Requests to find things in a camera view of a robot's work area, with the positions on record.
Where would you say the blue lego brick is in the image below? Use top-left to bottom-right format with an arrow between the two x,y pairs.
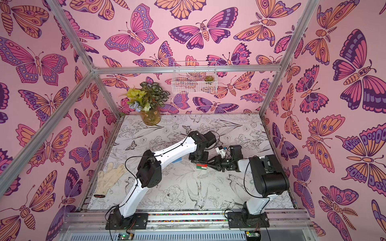
172,158 -> 182,163

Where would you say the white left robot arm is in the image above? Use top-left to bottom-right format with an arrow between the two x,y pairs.
105,131 -> 217,231

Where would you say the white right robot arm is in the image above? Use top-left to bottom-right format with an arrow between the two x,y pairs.
204,145 -> 289,230

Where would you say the potted plant in glass vase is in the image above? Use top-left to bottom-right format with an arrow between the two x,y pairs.
125,80 -> 170,126

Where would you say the cream work glove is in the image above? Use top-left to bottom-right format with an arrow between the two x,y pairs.
93,162 -> 127,198

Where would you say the white wire basket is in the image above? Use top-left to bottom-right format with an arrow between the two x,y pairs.
170,60 -> 218,94

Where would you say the aluminium frame top crossbar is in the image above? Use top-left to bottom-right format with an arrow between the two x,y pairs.
94,64 -> 281,75

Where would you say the aluminium frame left diagonal beam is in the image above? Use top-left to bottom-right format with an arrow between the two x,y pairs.
1,71 -> 94,196

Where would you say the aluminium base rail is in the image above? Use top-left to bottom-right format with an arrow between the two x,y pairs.
57,209 -> 319,241

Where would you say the aluminium frame post back right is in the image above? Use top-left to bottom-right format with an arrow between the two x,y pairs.
259,0 -> 319,117

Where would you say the aluminium frame post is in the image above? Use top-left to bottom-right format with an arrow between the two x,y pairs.
259,0 -> 319,117
47,0 -> 120,118

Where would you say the aluminium frame post back left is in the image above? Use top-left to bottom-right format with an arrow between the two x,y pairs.
47,0 -> 120,118

